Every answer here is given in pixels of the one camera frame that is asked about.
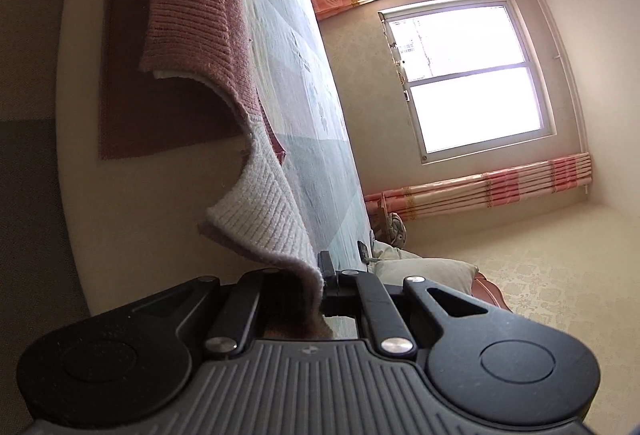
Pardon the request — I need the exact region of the white framed window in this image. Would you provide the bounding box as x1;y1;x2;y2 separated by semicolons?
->
378;0;556;164

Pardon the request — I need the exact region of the wooden headboard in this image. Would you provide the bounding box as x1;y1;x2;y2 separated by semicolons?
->
472;273;510;311

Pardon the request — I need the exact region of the cream floral pillow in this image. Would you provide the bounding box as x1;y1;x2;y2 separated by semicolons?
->
372;259;480;295

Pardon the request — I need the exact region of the patchwork pastel bed quilt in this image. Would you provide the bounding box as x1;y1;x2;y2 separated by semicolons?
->
206;0;371;339

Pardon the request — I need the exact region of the pink and white knit sweater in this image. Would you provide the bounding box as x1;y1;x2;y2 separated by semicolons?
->
140;0;332;340

